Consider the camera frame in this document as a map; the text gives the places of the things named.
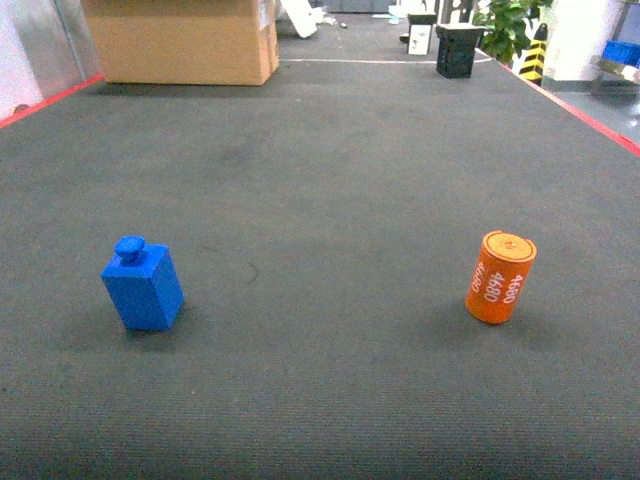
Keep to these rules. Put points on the blue bin on far shelf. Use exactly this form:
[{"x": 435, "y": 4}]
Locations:
[{"x": 622, "y": 52}]

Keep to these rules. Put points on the orange cylinder cap 4680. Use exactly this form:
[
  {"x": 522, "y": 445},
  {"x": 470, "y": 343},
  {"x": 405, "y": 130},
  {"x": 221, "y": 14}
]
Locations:
[{"x": 500, "y": 273}]

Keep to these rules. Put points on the white sign stand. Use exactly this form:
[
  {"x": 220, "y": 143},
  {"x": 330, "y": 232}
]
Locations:
[{"x": 420, "y": 33}]

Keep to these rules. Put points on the large cardboard box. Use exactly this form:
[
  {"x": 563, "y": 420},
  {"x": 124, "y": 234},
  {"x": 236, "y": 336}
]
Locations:
[{"x": 227, "y": 43}]

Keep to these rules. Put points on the black crate on floor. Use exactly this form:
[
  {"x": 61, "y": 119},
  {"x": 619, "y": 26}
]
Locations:
[{"x": 456, "y": 51}]

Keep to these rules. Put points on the green potted plant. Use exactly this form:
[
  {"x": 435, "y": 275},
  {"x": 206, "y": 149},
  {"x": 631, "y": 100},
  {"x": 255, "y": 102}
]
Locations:
[{"x": 505, "y": 23}]

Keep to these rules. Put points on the yellow black striped post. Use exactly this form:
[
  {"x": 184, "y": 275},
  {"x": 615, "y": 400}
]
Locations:
[{"x": 532, "y": 67}]

